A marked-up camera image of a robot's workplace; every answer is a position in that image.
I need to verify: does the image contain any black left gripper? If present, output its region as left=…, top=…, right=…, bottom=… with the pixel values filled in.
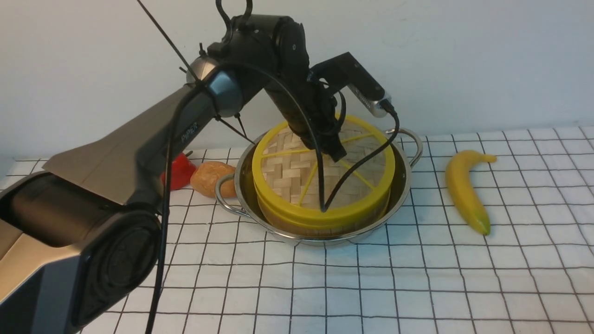
left=265, top=65, right=347, bottom=161

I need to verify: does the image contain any yellow woven steamer lid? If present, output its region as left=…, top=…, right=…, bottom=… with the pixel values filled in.
left=251, top=116, right=397, bottom=211

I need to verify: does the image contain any yellow bamboo steamer basket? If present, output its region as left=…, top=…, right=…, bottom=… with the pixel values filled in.
left=255, top=180, right=390, bottom=238

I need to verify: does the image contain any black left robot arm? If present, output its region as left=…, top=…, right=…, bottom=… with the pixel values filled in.
left=1, top=13, right=346, bottom=334

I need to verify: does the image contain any stainless steel pot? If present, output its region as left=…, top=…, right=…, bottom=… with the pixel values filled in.
left=215, top=128, right=424, bottom=247

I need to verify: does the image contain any yellow banana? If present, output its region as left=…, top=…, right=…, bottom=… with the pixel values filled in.
left=445, top=150, right=497, bottom=236

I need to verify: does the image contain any brown potato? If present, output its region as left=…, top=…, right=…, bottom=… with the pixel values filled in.
left=190, top=161, right=236, bottom=198

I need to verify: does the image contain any red bell pepper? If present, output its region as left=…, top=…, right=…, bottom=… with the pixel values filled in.
left=169, top=153, right=197, bottom=191

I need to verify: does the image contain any white checkered tablecloth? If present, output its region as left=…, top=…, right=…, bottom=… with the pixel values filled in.
left=0, top=126, right=594, bottom=334

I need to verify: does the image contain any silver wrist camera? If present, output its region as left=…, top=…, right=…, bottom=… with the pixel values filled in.
left=310, top=52, right=393, bottom=118

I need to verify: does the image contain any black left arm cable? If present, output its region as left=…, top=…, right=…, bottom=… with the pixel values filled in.
left=145, top=60, right=400, bottom=334

